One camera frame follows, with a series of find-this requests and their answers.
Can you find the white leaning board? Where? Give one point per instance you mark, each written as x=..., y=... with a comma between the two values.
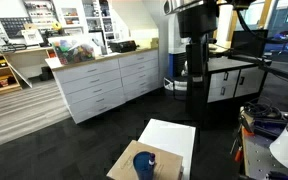
x=20, y=77

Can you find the small parts wall rack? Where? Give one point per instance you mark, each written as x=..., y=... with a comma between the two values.
x=40, y=13

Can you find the orange clamp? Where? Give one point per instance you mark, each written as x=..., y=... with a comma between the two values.
x=239, y=155

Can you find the black printer box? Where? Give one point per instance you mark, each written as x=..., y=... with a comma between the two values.
x=122, y=46

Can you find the black floor bin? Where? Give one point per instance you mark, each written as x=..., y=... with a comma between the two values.
x=46, y=74

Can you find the white picture frame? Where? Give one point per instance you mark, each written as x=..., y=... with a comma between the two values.
x=32, y=36

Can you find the wooden workbench with shelves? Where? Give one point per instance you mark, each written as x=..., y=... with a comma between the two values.
x=24, y=50

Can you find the clear bin of colourful toys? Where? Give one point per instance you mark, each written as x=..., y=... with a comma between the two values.
x=74, y=53

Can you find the white and blue machine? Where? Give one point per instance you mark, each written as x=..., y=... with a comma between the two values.
x=174, y=46

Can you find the yellow wooden post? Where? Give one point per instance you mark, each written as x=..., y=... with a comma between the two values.
x=266, y=13

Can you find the metal breadboard robot table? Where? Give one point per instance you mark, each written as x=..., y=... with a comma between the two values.
x=257, y=156

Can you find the black monitor on desk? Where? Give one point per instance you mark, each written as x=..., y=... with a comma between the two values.
x=250, y=43

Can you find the white open shelving unit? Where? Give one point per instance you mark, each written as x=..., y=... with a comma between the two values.
x=97, y=23

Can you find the white bucket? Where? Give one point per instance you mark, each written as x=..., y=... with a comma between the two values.
x=174, y=86

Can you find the white drawer cabinet wooden top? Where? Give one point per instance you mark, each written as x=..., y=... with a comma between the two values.
x=94, y=90

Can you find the blue plastic cup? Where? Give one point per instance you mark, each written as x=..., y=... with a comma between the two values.
x=142, y=167

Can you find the black metal stand bar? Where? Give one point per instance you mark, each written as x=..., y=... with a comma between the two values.
x=277, y=71

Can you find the thick book with brown cover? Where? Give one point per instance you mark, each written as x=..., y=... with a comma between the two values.
x=125, y=166

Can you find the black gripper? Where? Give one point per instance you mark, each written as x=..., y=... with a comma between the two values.
x=197, y=21

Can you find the black cabinet with white doors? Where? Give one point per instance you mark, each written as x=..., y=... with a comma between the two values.
x=230, y=83

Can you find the large black keyboard wall panel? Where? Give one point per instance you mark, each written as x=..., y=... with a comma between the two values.
x=14, y=26

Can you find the white marker with purple cap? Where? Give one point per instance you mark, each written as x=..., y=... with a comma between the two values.
x=151, y=160

